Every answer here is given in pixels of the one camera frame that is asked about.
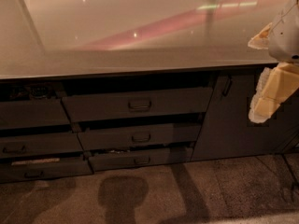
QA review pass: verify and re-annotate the dark drawer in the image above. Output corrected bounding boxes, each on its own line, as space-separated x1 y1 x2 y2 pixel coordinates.
0 99 69 130
0 157 92 183
62 87 213 122
89 147 192 172
78 123 201 150
0 133 82 158

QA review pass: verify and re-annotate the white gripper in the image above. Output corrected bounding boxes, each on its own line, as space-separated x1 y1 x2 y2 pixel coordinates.
248 0 299 123

